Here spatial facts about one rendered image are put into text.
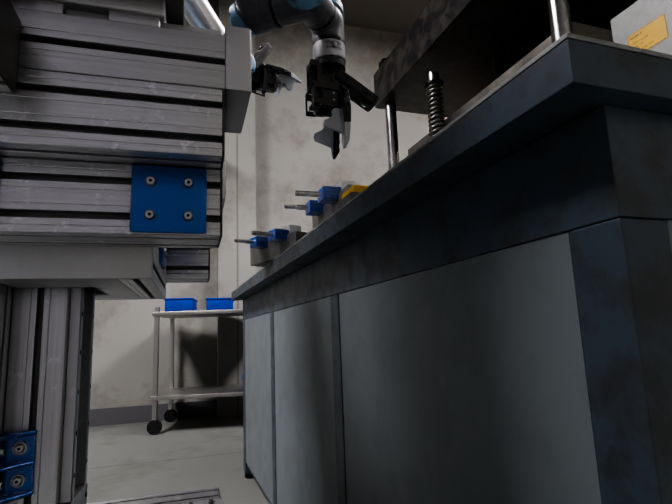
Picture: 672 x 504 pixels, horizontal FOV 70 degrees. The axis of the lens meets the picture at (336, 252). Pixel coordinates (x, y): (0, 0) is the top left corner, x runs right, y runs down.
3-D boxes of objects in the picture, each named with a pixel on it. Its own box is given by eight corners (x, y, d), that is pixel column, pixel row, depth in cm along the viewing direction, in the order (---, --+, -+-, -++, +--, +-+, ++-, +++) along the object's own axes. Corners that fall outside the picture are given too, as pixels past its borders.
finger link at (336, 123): (323, 146, 101) (318, 112, 105) (349, 149, 103) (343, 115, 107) (327, 137, 99) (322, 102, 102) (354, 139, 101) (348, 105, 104)
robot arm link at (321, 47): (338, 59, 114) (350, 39, 107) (339, 76, 114) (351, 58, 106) (308, 54, 112) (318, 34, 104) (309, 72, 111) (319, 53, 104)
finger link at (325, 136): (311, 158, 110) (312, 117, 110) (335, 160, 112) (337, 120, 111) (314, 157, 107) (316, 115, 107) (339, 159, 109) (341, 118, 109)
